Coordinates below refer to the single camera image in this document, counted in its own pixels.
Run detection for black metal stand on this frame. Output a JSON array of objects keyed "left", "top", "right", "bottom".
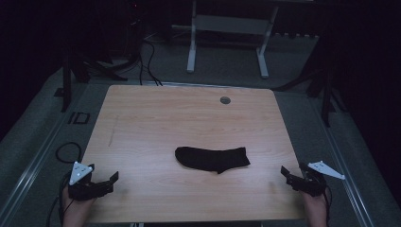
[
  {"left": 60, "top": 46, "right": 140, "bottom": 114},
  {"left": 273, "top": 60, "right": 349, "bottom": 129}
]

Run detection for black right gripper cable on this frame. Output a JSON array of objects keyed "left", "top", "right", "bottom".
[{"left": 324, "top": 185, "right": 333, "bottom": 227}]

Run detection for person's left hand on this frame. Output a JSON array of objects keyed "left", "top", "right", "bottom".
[{"left": 61, "top": 185, "right": 96, "bottom": 227}]

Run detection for black sock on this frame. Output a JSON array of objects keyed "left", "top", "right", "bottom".
[{"left": 174, "top": 146, "right": 252, "bottom": 175}]

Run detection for white metal desk frame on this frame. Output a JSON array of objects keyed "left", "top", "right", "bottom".
[{"left": 171, "top": 0, "right": 280, "bottom": 79}]

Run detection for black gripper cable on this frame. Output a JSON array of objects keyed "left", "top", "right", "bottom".
[
  {"left": 45, "top": 171, "right": 77, "bottom": 227},
  {"left": 324, "top": 185, "right": 333, "bottom": 227}
]

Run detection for black looped floor cable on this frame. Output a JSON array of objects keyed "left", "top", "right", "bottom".
[{"left": 55, "top": 141, "right": 83, "bottom": 165}]

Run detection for person's right hand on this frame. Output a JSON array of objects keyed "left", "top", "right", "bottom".
[{"left": 302, "top": 191, "right": 330, "bottom": 227}]

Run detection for grey metal floor rail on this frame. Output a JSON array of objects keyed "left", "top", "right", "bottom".
[
  {"left": 0, "top": 84, "right": 86, "bottom": 225},
  {"left": 306, "top": 94, "right": 376, "bottom": 227}
]

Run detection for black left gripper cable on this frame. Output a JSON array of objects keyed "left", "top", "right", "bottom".
[{"left": 45, "top": 171, "right": 77, "bottom": 227}]

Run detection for black hanging cables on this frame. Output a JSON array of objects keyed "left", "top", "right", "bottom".
[{"left": 137, "top": 37, "right": 164, "bottom": 87}]

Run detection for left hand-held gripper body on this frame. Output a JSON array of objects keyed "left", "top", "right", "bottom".
[{"left": 66, "top": 161, "right": 110, "bottom": 201}]

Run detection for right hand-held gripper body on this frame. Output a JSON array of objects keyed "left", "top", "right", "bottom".
[{"left": 297, "top": 160, "right": 346, "bottom": 198}]

